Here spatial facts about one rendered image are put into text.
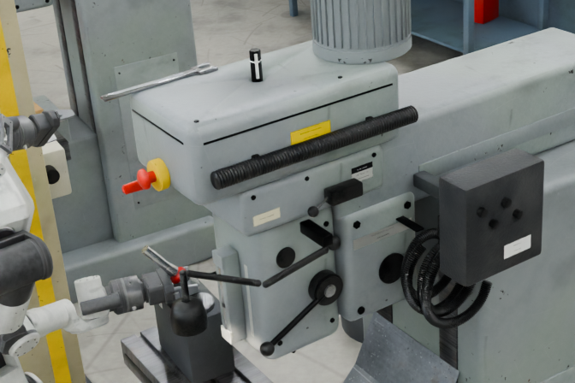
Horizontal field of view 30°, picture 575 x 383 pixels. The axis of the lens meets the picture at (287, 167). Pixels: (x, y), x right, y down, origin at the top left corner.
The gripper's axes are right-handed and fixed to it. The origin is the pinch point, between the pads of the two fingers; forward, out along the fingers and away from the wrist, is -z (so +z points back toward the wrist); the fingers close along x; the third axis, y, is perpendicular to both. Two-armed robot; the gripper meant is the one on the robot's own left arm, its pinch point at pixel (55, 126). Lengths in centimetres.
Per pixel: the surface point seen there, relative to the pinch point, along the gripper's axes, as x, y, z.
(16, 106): -55, 44, -47
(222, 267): 51, -70, 35
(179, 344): -4, -67, 1
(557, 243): 84, -102, -25
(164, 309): -3, -58, -1
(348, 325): -82, -71, -169
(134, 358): -23, -61, -2
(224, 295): 46, -74, 33
